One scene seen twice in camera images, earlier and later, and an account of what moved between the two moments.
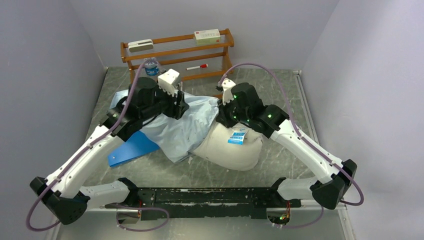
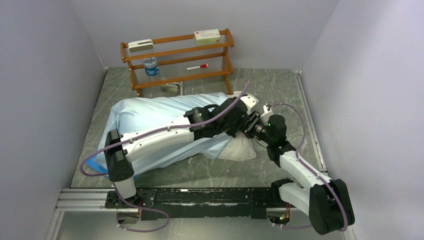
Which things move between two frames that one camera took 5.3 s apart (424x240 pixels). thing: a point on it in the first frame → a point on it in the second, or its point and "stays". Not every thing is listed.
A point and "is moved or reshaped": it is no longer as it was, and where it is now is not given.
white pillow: (237, 148) is moved or reshaped
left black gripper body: (164, 102) → (232, 130)
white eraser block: (141, 45) stays
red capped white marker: (201, 65) stays
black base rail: (242, 203) stays
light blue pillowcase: (176, 139) is moved or reshaped
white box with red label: (207, 37) stays
